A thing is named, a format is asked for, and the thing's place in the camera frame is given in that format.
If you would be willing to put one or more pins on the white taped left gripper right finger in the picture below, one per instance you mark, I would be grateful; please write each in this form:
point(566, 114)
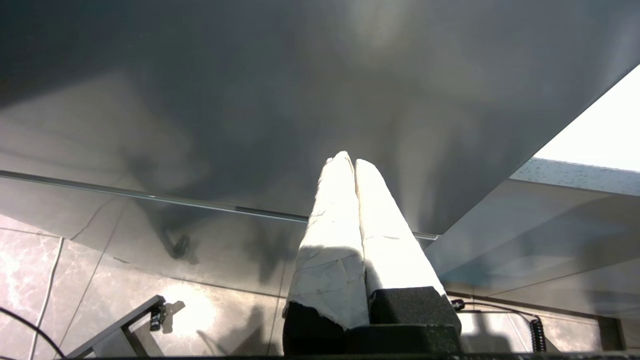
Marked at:
point(390, 240)

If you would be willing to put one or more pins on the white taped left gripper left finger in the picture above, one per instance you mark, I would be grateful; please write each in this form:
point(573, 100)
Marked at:
point(330, 235)

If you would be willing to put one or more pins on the grey tall cabinet door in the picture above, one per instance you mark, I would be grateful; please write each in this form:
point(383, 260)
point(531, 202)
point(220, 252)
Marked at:
point(225, 100)

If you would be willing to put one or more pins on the chrome cabinet trim strip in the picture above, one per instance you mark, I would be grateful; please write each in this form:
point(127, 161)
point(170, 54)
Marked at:
point(150, 196)

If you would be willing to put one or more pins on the grey base cabinet front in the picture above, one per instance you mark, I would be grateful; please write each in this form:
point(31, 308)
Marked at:
point(540, 235)

